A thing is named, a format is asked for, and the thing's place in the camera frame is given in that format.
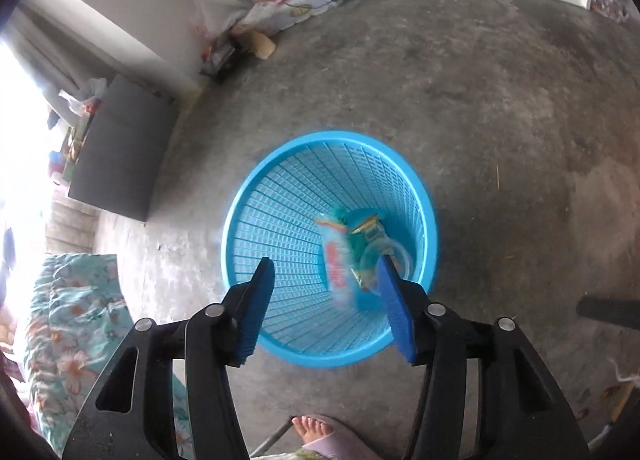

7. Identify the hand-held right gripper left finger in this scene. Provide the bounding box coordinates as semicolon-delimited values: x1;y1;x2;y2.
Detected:
61;256;276;460

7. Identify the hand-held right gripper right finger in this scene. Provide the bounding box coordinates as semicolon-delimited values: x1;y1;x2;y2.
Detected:
376;256;588;460

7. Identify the blue and pink snack wrapper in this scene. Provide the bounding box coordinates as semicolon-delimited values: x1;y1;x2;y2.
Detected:
315;217;362;309

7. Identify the blue plastic mesh basket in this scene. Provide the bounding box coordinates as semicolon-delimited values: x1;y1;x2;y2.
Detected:
221;130;438;368

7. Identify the clear plastic cup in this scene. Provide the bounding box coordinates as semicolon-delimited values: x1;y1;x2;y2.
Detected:
360;237;416;291

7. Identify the green and yellow snack packet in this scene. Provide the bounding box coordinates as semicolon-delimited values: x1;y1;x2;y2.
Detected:
332;207;388;291

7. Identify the metal chair leg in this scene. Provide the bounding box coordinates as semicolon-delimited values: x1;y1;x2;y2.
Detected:
249;417;296;458

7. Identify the person's foot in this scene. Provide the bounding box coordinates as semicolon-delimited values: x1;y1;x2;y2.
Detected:
291;415;351;451

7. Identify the person's lilac trouser leg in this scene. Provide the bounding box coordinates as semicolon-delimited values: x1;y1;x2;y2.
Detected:
300;432;372;460

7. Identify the teal floral blanket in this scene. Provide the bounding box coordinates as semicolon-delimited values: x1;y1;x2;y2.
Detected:
15;254;193;460

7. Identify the striped grey sack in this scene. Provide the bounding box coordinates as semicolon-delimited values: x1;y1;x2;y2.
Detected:
45;205;97;256

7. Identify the dark grey cabinet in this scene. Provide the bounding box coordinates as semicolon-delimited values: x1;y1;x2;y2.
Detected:
67;74;180;222

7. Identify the pile of small colourful items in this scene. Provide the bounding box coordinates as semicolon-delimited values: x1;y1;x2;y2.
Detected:
47;115;96;186

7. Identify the dark bag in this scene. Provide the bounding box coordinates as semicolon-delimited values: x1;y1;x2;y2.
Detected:
200;37;241;82

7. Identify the white plastic bag red print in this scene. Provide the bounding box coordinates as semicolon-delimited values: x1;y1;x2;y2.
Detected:
59;79;108;116

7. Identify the white printed cloth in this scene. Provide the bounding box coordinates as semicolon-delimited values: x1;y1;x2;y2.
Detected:
230;0;351;38

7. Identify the grey curtain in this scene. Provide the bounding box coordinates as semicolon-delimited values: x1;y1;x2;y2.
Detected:
15;10;86;96

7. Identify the clear plastic bag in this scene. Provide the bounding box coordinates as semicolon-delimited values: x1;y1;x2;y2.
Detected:
592;0;632;23

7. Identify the white cord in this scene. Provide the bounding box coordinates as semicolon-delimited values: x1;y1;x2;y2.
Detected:
607;355;640;386

